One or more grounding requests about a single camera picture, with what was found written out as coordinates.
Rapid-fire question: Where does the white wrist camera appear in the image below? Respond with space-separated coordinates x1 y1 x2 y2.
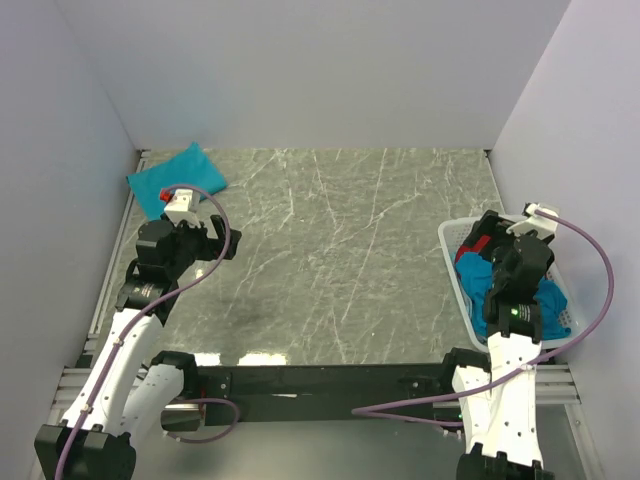
160 189 201 227
507 202 559 240

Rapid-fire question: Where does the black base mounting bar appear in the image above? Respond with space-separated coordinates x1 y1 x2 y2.
198 364 453 422

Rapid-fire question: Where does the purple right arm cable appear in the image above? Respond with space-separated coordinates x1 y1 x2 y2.
351 208 615 427

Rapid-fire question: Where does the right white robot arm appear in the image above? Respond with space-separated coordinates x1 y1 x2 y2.
438 210 554 479

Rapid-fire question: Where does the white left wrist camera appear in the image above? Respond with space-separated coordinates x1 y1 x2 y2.
160 189 201 227

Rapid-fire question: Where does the aluminium rail frame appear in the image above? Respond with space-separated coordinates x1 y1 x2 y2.
53 149 582 480

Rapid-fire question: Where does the folded teal t-shirt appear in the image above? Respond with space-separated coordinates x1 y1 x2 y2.
127 142 228 220

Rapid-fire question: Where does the red t-shirt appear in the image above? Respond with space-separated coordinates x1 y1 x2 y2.
455 233 491 262

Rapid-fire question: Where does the blue polo t-shirt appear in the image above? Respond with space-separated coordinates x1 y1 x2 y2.
455 252 571 341

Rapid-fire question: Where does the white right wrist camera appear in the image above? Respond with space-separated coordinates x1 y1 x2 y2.
507 202 559 240

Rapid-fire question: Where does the white plastic laundry basket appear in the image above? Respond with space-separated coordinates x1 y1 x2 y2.
437 216 587 353

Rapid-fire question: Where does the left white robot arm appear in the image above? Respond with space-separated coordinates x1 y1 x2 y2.
34 215 241 479

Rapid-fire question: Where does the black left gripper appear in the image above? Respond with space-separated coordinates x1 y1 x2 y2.
166 214 240 278

